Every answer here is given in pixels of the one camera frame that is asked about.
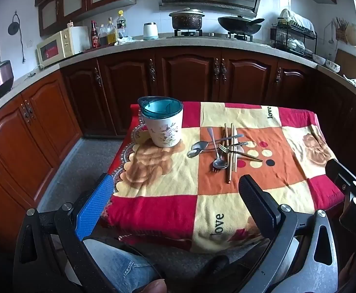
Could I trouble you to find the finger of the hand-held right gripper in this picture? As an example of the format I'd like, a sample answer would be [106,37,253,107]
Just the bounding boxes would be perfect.
[326,159,356,200]

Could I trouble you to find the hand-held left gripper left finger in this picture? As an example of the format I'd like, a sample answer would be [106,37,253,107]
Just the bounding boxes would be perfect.
[13,172,115,293]

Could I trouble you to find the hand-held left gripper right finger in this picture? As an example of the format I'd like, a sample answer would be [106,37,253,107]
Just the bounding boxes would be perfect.
[238,175,340,293]

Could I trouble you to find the metal fork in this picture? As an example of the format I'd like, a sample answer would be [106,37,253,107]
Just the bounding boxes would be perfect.
[218,144,263,162]

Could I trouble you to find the metal spoon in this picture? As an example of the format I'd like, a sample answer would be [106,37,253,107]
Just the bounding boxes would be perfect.
[191,134,245,151]
[207,127,229,170]
[186,142,249,158]

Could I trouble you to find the white ceramic spoon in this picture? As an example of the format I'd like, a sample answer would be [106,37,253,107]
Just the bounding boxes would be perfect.
[232,128,246,159]

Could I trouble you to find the white floral utensil holder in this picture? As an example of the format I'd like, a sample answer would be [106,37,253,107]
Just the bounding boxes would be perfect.
[137,96,184,148]

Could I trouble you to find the red patterned tablecloth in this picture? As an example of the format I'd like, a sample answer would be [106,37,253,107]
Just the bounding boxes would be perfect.
[109,104,149,194]

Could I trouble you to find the person's jeans leg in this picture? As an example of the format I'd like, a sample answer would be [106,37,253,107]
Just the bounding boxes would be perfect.
[83,238,166,293]

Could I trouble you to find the checkered printed blanket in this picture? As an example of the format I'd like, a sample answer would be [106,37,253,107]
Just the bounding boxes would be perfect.
[105,101,346,254]

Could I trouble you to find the wooden cutting board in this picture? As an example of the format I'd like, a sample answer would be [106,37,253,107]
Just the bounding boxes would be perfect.
[335,49,356,80]

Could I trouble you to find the patterned bowl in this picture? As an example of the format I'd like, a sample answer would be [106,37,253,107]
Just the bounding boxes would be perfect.
[325,59,341,73]

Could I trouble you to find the black dish rack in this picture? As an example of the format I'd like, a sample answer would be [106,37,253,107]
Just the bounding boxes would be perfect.
[271,9,318,57]

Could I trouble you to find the wooden base cabinets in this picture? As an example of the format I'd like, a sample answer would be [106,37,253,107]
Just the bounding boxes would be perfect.
[0,47,356,251]

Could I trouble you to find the cream microwave oven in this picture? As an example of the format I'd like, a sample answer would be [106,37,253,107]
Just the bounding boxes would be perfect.
[37,26,90,68]

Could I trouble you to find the sauce bottle with red label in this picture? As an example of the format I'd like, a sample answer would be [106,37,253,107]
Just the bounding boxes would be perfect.
[90,20,101,49]

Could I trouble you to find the clear oil bottle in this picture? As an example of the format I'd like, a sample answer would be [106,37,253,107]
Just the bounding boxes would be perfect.
[106,17,117,45]

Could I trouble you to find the black wok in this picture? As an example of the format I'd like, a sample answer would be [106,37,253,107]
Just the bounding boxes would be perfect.
[217,15,265,35]

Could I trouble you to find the grey stone countertop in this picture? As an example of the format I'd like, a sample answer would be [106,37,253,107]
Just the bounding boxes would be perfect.
[0,35,356,119]

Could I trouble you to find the gas stove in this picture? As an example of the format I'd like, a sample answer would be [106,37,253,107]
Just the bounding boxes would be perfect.
[173,29,254,42]

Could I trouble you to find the oil bottle with yellow cap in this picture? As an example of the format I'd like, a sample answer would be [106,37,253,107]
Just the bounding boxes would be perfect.
[116,10,129,39]

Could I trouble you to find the white canister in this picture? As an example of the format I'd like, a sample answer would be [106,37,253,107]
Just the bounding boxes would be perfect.
[143,22,159,40]

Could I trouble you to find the dark cooking pot with lid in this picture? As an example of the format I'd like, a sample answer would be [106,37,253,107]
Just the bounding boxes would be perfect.
[169,8,206,31]

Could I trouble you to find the wall chopstick holder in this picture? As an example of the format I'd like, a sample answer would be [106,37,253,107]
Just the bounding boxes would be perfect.
[333,17,351,42]

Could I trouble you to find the black round wall fixture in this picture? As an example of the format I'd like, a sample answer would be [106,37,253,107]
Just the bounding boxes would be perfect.
[8,11,26,64]

